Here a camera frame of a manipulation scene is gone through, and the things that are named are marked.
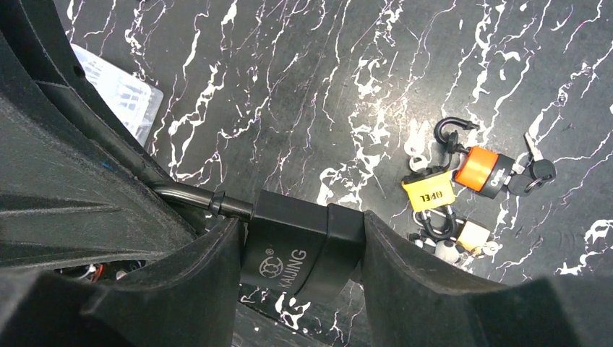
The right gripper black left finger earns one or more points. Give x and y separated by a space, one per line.
188 298

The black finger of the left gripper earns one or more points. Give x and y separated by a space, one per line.
75 184

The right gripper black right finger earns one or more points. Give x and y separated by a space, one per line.
415 299

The large black Kaijing padlock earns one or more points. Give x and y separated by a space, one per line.
294 246

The small brass padlock with figurine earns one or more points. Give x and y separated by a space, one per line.
477 240

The clear plastic screw box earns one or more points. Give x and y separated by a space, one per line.
134 102

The yellow Opel padlock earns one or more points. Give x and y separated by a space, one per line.
430 189

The orange black Opel padlock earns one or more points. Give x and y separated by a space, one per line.
482 170

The small silver keys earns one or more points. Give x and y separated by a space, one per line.
417 161

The grey white figurine keychain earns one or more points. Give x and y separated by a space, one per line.
445 250

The black-headed keys on ring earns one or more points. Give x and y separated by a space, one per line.
538 172

